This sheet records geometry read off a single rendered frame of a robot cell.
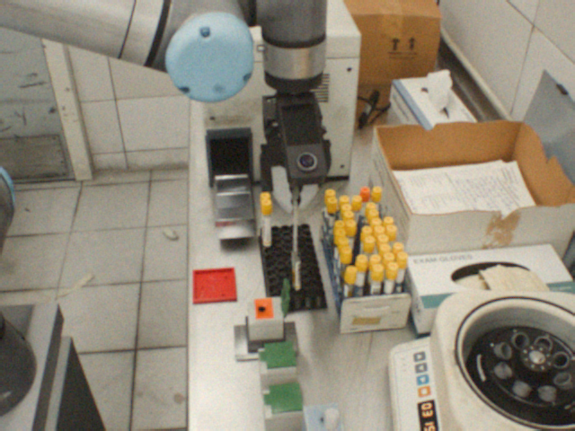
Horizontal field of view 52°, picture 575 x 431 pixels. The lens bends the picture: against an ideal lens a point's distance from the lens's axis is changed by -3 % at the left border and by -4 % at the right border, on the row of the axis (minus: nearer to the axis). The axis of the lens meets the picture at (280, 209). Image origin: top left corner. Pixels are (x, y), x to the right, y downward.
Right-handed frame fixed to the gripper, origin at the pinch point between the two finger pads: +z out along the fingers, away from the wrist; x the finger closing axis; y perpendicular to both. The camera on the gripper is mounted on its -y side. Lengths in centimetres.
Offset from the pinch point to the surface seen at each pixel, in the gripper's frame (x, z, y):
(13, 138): 96, 81, 155
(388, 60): -31, 12, 66
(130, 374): 44, 105, 51
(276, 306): 3.7, 10.1, -8.3
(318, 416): 0.9, 7.7, -27.1
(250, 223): 5.7, 12.9, 12.6
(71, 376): 34.0, 20.7, -9.2
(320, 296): -3.5, 15.4, -2.6
